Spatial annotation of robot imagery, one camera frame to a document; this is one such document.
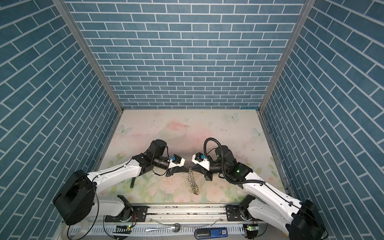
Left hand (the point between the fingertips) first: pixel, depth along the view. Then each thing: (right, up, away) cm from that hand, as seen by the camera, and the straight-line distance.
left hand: (186, 170), depth 75 cm
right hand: (+3, +3, -2) cm, 5 cm away
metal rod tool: (-4, -25, -6) cm, 26 cm away
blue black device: (+7, -24, -11) cm, 27 cm away
